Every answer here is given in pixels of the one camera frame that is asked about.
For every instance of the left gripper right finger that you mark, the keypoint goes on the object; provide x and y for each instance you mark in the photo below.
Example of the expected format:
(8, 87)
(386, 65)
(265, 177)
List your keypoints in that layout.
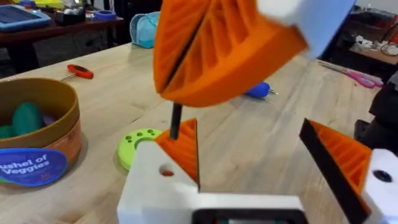
(348, 161)

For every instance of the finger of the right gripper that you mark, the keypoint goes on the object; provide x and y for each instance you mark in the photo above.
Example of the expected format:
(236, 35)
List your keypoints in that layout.
(177, 37)
(236, 59)

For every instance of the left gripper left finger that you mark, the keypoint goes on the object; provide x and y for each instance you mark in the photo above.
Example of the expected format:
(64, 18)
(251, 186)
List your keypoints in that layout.
(149, 186)

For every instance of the black screw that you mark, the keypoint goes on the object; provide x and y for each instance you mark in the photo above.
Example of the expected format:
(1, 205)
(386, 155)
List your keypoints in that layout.
(175, 121)

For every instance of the blue electric screwdriver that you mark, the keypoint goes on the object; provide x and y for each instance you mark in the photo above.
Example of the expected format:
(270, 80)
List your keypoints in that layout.
(258, 90)

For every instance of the light blue mesh bag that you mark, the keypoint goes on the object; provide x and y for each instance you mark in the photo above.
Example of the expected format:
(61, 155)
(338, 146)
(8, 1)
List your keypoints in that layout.
(144, 29)

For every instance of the green disc with holes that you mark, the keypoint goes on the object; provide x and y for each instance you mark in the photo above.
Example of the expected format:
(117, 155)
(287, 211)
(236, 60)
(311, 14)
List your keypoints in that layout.
(130, 146)

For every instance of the blue tape roll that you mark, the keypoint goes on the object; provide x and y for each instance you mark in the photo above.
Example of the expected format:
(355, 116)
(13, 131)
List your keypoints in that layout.
(104, 14)

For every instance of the pink scissors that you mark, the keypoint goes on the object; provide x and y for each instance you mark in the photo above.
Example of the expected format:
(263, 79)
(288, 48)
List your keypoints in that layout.
(362, 77)

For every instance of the black box with clutter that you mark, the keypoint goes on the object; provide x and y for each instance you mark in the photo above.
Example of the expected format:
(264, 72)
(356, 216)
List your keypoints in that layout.
(70, 15)

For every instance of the dark wooden side table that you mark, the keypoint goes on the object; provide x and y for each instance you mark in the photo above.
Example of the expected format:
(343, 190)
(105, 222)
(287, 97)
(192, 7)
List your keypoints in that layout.
(62, 34)

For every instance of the cluttered desk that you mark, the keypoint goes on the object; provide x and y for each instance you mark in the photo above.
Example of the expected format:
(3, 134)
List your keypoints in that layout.
(376, 46)

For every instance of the brown tub of toy vegetables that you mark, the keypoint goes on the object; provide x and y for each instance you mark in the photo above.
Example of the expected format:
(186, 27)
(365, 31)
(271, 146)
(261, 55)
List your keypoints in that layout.
(37, 130)

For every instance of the blue flat tray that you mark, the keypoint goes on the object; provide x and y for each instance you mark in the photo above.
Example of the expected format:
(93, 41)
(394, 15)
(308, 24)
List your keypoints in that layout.
(18, 17)

